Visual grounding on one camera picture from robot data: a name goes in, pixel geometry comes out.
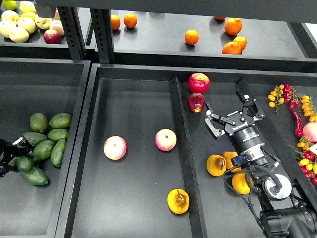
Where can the orange centre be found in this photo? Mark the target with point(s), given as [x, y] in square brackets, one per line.
[191, 37]

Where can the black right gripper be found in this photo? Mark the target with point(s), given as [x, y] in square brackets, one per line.
[240, 128]

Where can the red apple on shelf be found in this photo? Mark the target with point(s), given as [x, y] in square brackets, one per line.
[51, 36]

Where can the yellow pear with stem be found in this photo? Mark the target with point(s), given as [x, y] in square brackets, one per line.
[178, 201]

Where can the green avocado top left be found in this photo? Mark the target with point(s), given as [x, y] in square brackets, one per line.
[38, 122]

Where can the green avocado middle right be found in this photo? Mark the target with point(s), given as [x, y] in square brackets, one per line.
[58, 134]

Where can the black centre tray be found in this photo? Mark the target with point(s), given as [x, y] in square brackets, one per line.
[127, 198]

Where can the mixed cherry tomatoes lower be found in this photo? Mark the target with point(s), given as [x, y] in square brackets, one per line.
[306, 156]

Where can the pale yellow apple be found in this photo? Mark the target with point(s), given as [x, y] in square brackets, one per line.
[5, 27]
[18, 35]
[27, 23]

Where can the black left tray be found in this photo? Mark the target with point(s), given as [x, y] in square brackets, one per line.
[27, 86]

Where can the pink apple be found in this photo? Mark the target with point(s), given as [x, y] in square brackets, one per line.
[165, 139]
[115, 147]

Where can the pink peach on shelf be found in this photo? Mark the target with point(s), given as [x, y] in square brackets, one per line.
[57, 26]

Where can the pink peach right edge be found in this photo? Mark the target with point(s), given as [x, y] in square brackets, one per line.
[310, 131]

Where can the bright green avocado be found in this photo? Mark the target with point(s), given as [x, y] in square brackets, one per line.
[23, 163]

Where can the dark green avocado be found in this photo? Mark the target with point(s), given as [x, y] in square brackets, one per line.
[58, 152]

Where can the pink apple left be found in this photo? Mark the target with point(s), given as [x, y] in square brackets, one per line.
[115, 147]

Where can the green avocado top right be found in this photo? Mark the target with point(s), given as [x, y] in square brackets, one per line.
[61, 121]

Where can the orange small right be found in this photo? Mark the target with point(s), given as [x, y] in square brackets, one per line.
[241, 41]

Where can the pink apple right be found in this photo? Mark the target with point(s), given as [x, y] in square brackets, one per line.
[165, 139]

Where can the orange cherry tomato bunch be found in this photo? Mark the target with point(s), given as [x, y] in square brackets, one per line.
[276, 98]

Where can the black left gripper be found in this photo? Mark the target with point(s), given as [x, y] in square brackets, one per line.
[18, 148]

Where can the dark red apple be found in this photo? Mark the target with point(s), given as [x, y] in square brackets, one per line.
[196, 102]

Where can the black tray divider left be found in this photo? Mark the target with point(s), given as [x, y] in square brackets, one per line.
[191, 186]

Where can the dark avocado bottom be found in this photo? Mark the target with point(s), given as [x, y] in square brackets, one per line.
[35, 177]

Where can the red cherry tomato bunch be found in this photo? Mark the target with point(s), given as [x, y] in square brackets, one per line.
[290, 96]

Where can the bright red apple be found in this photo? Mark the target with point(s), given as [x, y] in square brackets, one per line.
[198, 82]

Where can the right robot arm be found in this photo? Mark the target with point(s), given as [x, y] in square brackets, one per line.
[283, 214]

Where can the yellow pear middle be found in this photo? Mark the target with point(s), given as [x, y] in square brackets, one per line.
[228, 156]

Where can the pale yellow apple front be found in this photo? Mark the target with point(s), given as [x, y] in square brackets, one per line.
[18, 35]

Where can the orange front right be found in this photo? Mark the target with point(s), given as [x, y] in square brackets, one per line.
[232, 48]

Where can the yellow pear brown base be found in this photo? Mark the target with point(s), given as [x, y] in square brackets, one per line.
[216, 165]

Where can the green avocado middle left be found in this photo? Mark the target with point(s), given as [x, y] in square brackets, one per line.
[34, 138]

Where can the pale yellow apple middle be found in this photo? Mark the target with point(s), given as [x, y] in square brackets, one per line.
[27, 23]

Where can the large orange right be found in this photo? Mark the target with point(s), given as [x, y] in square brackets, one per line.
[233, 26]

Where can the yellow pear lower left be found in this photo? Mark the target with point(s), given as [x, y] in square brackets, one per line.
[239, 183]

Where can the red chili pepper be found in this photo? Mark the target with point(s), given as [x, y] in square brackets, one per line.
[298, 131]

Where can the black tray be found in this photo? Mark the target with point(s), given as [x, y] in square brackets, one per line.
[27, 86]
[127, 198]

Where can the pale yellow apple left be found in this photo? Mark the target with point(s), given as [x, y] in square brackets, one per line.
[5, 27]

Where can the green avocado centre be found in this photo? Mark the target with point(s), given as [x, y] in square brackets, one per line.
[43, 150]

